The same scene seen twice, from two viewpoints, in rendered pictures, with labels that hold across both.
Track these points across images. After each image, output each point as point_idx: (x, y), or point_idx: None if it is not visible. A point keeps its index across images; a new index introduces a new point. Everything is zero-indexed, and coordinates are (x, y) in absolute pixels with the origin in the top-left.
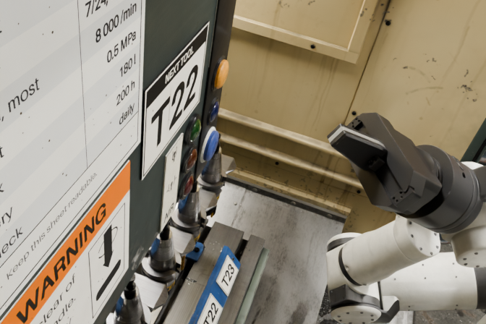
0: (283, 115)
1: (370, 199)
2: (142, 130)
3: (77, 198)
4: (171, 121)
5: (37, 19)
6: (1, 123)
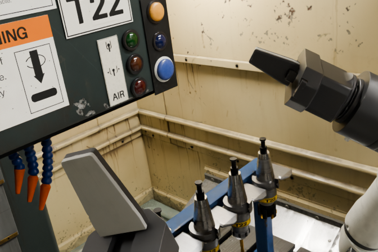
0: (359, 150)
1: (284, 102)
2: (57, 1)
3: None
4: (93, 14)
5: None
6: None
